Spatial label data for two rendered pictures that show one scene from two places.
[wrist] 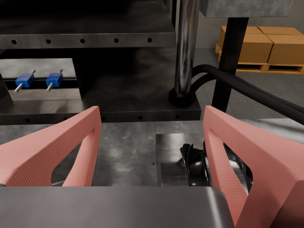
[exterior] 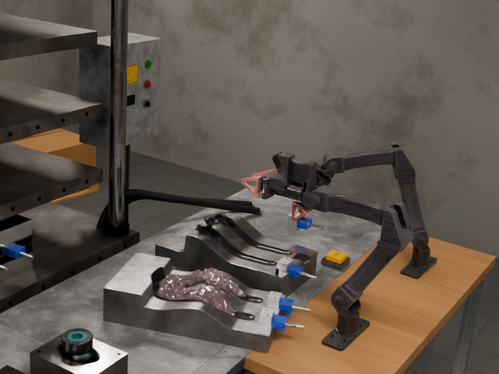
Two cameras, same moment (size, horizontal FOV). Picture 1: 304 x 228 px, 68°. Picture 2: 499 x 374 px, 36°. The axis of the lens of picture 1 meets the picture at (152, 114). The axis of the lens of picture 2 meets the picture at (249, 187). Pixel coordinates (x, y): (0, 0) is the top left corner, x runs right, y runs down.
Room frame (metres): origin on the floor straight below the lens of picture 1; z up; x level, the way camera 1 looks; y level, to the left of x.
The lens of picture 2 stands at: (-1.05, 1.88, 1.98)
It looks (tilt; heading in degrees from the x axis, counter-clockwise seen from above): 20 degrees down; 301
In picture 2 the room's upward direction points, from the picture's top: 5 degrees clockwise
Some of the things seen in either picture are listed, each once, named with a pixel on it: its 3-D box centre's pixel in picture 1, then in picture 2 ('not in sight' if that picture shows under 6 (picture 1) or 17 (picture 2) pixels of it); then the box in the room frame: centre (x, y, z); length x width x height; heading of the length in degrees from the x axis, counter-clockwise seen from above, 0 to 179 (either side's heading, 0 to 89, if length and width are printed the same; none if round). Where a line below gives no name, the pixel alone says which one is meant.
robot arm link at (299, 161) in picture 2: not in sight; (308, 181); (-0.11, 0.00, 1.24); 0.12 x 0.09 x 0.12; 0
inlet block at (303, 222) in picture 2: not in sight; (307, 223); (0.07, -0.39, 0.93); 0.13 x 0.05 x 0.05; 3
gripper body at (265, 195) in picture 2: not in sight; (279, 186); (-0.01, 0.00, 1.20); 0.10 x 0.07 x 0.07; 90
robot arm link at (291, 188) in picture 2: not in sight; (297, 189); (-0.07, 0.00, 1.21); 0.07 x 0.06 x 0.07; 0
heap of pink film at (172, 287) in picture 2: not in sight; (200, 286); (0.12, 0.20, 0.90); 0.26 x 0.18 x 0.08; 19
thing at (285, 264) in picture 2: not in sight; (298, 271); (-0.06, -0.10, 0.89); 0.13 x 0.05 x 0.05; 2
